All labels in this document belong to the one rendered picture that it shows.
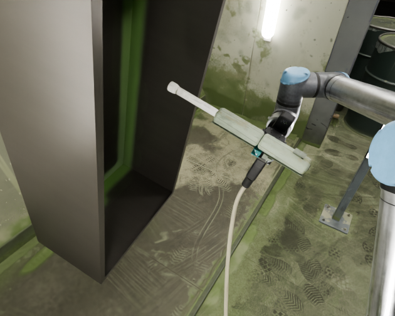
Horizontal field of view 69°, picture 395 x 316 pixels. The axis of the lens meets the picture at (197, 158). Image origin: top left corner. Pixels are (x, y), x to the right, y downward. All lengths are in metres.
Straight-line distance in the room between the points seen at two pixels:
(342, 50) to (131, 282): 2.22
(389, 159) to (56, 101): 0.66
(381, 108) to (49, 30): 0.77
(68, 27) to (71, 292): 1.55
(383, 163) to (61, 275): 1.74
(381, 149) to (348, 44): 2.01
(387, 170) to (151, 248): 1.55
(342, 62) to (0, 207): 2.57
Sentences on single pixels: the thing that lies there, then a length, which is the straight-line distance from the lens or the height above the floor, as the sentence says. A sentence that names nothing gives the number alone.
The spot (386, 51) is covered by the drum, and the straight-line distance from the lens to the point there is 3.13.
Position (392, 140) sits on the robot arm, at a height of 1.38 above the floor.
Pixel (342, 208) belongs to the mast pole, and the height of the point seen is 0.14.
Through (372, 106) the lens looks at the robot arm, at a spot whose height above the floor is 1.29.
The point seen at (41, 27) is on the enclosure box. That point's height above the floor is 1.50.
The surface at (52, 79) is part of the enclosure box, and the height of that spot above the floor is 1.40.
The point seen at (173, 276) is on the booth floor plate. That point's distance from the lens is 1.82.
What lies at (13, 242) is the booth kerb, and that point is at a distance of 2.08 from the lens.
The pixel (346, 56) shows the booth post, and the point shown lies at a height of 0.88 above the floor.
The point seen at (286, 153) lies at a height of 1.16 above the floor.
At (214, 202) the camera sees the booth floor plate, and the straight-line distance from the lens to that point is 2.16.
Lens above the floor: 1.66
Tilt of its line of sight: 40 degrees down
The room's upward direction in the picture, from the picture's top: 3 degrees clockwise
